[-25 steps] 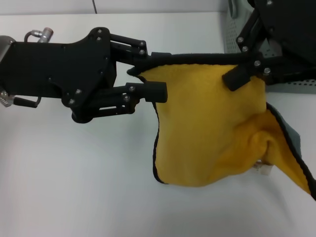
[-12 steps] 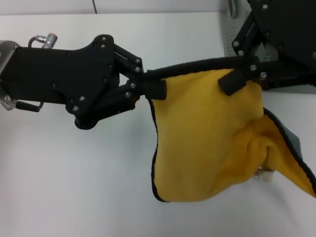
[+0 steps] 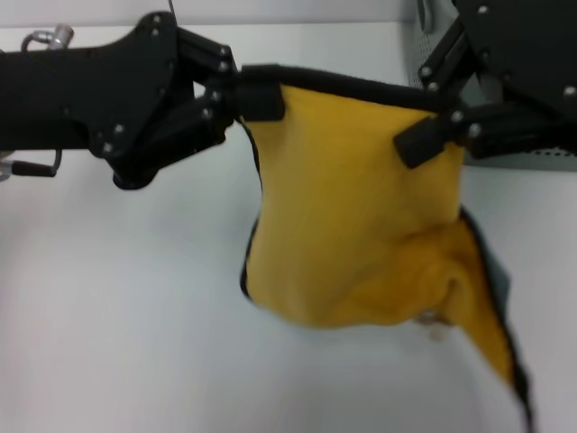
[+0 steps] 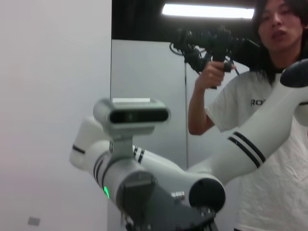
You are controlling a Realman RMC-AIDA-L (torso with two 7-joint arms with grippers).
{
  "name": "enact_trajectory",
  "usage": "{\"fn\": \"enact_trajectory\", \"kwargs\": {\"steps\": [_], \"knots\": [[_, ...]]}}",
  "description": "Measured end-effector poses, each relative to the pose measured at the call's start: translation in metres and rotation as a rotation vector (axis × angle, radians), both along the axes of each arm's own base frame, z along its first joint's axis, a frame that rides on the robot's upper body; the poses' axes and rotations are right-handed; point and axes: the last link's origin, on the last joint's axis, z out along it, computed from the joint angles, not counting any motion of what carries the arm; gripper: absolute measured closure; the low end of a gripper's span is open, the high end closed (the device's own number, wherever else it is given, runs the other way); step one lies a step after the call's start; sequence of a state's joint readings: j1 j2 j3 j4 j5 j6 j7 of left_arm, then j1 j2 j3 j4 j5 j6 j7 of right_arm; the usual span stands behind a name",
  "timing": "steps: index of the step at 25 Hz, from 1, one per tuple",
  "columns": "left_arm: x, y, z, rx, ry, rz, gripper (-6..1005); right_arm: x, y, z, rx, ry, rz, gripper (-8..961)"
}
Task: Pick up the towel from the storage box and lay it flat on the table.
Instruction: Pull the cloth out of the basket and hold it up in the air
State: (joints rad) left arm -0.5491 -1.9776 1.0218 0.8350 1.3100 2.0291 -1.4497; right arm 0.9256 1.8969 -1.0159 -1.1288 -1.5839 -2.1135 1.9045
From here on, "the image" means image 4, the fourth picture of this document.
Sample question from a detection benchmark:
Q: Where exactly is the cameraman in white t-shirt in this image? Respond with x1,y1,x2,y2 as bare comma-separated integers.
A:
206,0,308,231

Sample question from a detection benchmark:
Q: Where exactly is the cameraman right forearm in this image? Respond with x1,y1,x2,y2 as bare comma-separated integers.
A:
188,79,210,136

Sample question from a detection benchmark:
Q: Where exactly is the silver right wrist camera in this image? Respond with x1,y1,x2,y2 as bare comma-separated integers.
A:
93,97,172,145

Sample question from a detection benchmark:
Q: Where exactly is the black video camera rig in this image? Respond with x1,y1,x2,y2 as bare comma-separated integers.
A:
169,26,262,90

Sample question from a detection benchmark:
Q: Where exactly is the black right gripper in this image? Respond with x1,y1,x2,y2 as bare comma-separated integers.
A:
119,174,218,231

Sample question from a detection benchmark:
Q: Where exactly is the cameraman right hand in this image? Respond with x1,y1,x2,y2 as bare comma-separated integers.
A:
194,61,225,90

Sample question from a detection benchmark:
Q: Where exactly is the ceiling light panel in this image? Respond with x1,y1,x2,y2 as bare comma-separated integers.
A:
161,2,256,19

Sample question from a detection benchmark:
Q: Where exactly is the black camera cable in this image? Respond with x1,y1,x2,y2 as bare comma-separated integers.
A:
169,42,207,74

